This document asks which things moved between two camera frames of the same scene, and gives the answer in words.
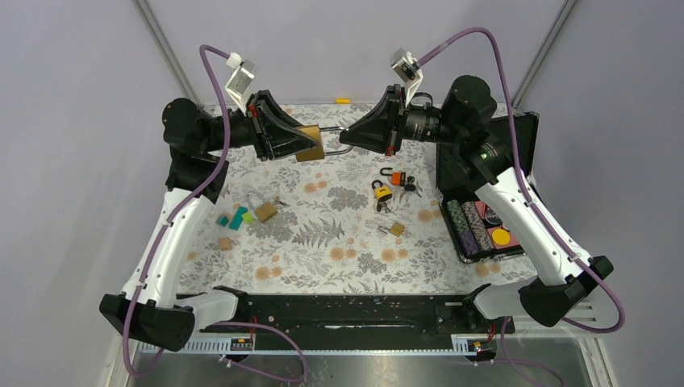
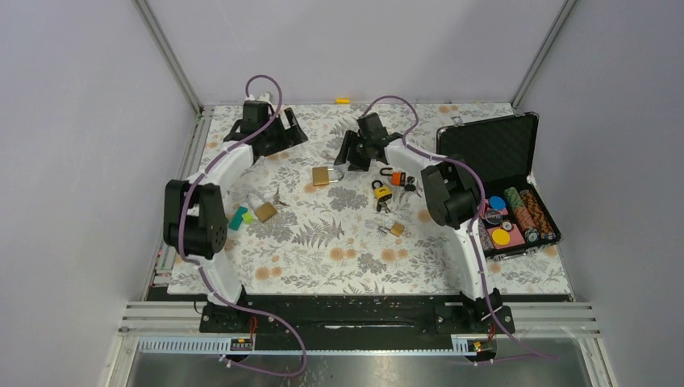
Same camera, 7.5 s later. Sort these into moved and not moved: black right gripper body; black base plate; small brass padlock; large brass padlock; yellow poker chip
Moved: black right gripper body
Not moved: small brass padlock; yellow poker chip; black base plate; large brass padlock
